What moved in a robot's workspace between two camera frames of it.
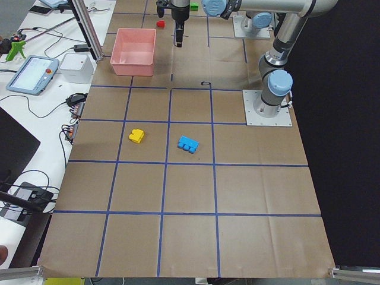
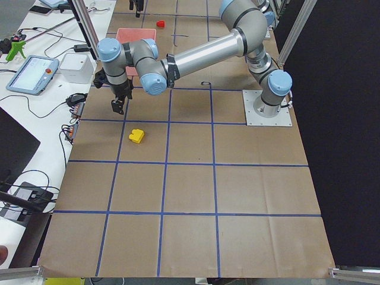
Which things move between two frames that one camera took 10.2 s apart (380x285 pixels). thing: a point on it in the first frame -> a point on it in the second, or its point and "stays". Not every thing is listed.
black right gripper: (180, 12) -> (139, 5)
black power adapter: (81, 48) stays
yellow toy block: (136, 136) stays
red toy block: (161, 24) stays
